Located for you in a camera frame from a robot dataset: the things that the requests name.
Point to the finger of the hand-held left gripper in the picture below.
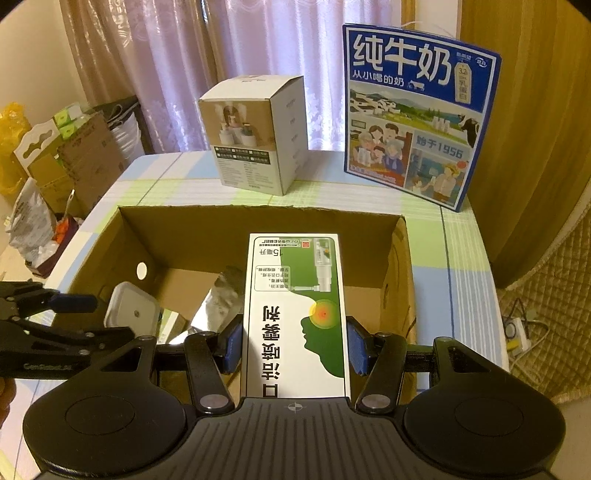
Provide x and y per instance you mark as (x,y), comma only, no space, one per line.
(69,341)
(74,302)

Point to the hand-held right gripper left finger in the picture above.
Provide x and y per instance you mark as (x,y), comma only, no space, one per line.
(233,346)

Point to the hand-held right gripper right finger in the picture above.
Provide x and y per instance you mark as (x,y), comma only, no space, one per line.
(356,346)

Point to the silver foil pouch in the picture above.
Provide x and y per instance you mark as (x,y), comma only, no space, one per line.
(221,300)

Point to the white charger plug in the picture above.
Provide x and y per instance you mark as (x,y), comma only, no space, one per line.
(134,309)

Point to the green white medicine box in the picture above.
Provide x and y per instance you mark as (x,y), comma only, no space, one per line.
(295,323)

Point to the brown cardboard box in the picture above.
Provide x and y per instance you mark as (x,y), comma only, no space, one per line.
(184,240)

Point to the white plastic bag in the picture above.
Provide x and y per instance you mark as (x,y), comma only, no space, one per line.
(32,217)

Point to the brown cardboard carton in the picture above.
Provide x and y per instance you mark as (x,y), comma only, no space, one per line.
(87,157)

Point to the white power strip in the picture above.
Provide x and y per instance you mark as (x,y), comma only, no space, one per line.
(517,328)

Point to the black white shopping bag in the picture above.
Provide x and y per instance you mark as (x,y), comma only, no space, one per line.
(127,143)

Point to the yellow plastic bag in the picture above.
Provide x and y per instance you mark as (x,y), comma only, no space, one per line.
(11,138)

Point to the green tissue pack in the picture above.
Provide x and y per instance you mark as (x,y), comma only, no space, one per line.
(69,120)

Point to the white product box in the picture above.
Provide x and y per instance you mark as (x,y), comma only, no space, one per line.
(249,138)

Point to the quilted chair cover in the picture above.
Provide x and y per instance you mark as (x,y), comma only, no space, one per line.
(568,286)

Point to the blue milk carton box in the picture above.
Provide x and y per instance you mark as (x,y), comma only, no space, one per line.
(415,115)

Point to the beige curtain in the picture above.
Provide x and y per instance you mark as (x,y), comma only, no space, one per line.
(101,55)

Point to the wooden door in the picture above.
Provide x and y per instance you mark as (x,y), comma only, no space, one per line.
(531,115)

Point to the lilac sheer curtain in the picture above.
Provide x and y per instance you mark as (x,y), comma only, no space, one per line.
(277,55)

